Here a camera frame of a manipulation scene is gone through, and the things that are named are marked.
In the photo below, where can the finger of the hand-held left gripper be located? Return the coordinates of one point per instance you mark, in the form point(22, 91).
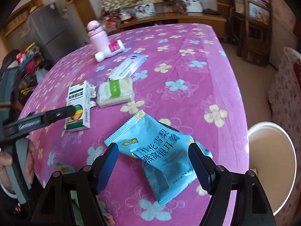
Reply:
point(58, 114)

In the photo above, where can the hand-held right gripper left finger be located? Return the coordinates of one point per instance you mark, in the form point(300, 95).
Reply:
point(107, 167)

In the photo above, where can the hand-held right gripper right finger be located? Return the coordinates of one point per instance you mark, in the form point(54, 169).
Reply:
point(199, 167)

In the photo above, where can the white medicine box colourful stripes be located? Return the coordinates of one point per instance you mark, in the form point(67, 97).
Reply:
point(78, 94)

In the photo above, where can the blue snack packet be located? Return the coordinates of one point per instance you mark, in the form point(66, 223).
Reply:
point(160, 155)

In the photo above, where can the clear packet green label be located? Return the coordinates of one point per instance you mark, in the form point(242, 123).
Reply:
point(115, 91)

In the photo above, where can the white plastic bucket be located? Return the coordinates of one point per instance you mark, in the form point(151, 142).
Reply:
point(270, 157)

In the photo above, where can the white and blue medicine box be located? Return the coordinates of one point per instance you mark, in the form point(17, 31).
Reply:
point(128, 66)

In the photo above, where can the person's left hand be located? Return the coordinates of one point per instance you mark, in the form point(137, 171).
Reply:
point(6, 160)

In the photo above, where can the colourful clutter pile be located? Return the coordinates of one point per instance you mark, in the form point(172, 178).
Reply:
point(30, 63)

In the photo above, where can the purple floral tablecloth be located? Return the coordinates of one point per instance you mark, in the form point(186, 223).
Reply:
point(188, 103)

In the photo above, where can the grey refrigerator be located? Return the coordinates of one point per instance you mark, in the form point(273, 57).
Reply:
point(51, 33)

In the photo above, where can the pink water bottle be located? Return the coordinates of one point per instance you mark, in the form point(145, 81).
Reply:
point(98, 40)

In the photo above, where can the white bottle magenta label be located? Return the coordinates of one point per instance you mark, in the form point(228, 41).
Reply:
point(112, 48)

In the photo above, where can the floral covered sofa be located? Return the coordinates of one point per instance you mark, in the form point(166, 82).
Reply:
point(287, 87)

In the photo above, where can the plastic wrapped decor bundle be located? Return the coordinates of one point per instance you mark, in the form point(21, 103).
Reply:
point(124, 16)

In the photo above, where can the dark wooden chair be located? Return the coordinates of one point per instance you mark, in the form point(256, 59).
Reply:
point(254, 49)

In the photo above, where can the small framed couple photo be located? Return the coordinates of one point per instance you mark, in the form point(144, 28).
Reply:
point(144, 10)

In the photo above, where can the small black box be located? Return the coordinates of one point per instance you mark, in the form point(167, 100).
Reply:
point(208, 11)

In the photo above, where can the large wedding photo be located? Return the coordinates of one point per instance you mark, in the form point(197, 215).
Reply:
point(195, 4)

